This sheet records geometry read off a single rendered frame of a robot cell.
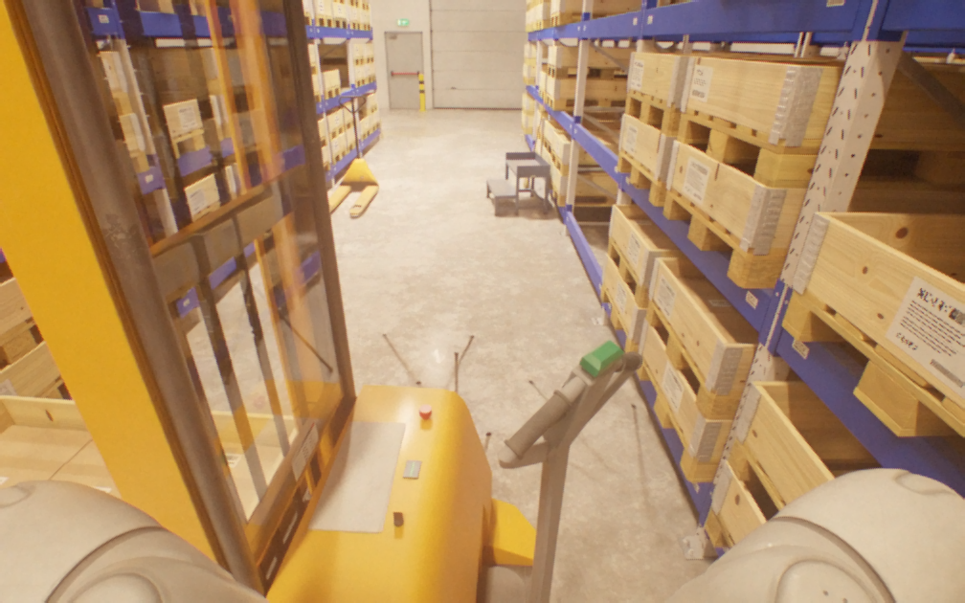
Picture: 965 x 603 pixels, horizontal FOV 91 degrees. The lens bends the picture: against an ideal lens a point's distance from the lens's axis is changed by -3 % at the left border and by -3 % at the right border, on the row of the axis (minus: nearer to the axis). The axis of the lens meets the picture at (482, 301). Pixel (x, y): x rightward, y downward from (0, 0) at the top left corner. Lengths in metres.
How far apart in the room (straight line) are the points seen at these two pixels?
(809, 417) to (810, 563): 1.52
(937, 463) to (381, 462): 1.25
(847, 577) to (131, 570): 0.49
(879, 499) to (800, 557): 0.14
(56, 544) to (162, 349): 0.36
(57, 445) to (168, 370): 1.52
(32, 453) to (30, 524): 1.81
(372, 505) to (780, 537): 1.00
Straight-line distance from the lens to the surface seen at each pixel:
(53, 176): 0.77
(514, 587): 1.71
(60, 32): 0.73
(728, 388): 2.04
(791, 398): 1.87
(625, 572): 2.34
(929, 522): 0.58
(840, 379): 1.57
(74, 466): 2.21
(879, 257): 1.38
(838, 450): 1.97
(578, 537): 2.39
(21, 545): 0.55
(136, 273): 0.78
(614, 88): 6.36
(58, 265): 0.83
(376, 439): 1.48
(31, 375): 3.10
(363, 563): 1.24
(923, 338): 1.29
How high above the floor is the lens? 1.90
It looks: 28 degrees down
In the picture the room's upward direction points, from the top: 1 degrees clockwise
